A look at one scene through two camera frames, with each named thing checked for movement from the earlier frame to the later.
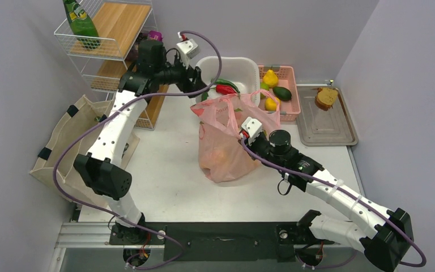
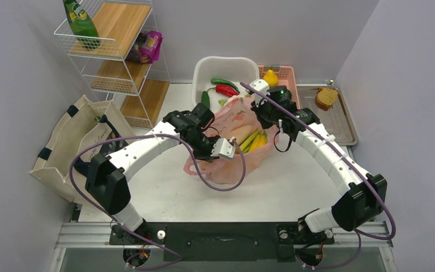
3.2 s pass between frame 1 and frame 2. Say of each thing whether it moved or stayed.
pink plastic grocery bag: moved
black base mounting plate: stayed
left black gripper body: moved
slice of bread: stayed
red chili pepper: stayed
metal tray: stayed
